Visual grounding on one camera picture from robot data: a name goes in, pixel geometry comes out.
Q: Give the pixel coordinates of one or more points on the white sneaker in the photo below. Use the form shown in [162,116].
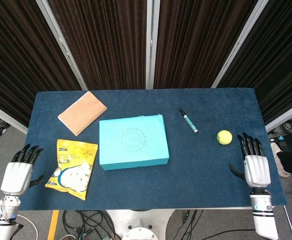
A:
[279,157]

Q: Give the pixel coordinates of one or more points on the blue table cloth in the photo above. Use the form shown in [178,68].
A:
[185,180]

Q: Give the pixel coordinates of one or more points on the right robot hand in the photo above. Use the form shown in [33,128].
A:
[256,170]

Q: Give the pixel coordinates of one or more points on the green and black marker pen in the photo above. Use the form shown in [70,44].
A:
[188,120]

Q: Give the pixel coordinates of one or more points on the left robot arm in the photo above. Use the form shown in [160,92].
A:
[1,225]

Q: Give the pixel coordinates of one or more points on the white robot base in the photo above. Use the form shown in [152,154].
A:
[140,222]

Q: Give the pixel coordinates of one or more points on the yellow marshmallow bag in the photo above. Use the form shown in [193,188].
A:
[71,170]

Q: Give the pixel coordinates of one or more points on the dark pleated partition panel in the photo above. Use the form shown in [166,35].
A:
[105,37]
[11,50]
[198,37]
[280,62]

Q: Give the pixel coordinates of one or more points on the yellow floor tape strip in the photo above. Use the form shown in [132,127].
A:
[53,225]

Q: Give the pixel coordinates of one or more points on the brown spiral notebook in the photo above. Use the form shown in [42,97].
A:
[83,112]

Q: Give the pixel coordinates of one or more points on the yellow tennis ball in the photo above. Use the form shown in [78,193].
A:
[224,137]

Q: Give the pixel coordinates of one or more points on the person's black trouser leg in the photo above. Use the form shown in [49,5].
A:
[291,162]

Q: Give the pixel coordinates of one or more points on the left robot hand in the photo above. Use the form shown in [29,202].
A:
[14,175]

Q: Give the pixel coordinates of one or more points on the turquoise cardboard shoe box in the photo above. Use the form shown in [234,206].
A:
[133,142]

